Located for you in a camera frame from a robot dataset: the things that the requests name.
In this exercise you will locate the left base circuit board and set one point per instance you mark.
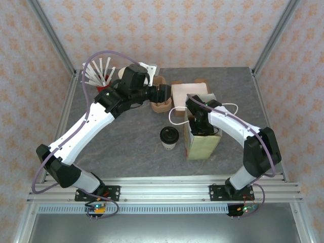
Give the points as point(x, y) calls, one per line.
point(97, 208)

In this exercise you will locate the red straw holder cup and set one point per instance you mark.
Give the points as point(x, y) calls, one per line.
point(101, 89)

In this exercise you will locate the brown pulp cup carrier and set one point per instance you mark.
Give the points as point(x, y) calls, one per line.
point(159, 108)

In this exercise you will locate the aluminium frame post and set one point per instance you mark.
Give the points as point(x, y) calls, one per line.
point(51, 38)
point(276, 38)

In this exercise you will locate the white napkin stack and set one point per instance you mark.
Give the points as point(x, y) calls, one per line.
point(179, 93)

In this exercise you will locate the base circuit board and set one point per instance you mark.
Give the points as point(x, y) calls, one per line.
point(244, 209)
point(97, 208)

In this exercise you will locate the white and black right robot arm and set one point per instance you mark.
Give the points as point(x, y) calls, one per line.
point(233, 126)

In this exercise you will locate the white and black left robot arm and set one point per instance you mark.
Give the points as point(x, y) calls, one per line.
point(83, 136)

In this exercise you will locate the brown cardboard napkin tray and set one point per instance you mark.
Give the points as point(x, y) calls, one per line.
point(176, 82)

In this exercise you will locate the right base circuit board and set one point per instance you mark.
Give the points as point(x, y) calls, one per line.
point(244, 209)

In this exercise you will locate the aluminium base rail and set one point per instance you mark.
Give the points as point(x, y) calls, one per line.
point(164, 188)

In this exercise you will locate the aluminium table side rail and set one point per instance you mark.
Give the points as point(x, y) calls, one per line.
point(305, 227)
point(24, 227)

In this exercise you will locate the black plastic cup lid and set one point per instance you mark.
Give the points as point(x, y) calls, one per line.
point(169, 134)

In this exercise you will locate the stack of paper cups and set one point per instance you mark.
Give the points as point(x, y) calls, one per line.
point(122, 73)

